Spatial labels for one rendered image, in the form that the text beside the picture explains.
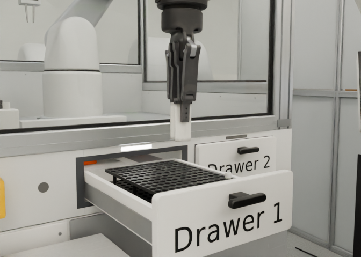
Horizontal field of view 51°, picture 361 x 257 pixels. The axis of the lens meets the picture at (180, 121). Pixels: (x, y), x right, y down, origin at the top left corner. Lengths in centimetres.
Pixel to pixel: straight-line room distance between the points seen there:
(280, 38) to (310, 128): 160
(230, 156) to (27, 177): 52
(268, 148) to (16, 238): 71
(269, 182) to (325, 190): 204
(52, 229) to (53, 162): 14
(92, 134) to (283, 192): 41
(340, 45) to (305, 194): 104
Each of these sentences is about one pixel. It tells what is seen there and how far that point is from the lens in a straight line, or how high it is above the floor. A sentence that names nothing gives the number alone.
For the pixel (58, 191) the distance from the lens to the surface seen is 85.
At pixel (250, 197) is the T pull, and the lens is 61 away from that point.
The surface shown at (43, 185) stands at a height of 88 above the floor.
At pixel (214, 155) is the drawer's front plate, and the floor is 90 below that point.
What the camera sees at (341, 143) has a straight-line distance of 259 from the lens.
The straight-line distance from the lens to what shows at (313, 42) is 274.
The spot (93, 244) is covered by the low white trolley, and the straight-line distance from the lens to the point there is 83.
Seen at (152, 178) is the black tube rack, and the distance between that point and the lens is 76.
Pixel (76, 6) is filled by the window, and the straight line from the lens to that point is 87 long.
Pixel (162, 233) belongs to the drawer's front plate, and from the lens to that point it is 57.
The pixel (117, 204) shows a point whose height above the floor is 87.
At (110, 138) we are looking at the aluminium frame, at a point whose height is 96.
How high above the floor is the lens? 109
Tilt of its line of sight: 6 degrees down
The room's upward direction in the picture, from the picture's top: straight up
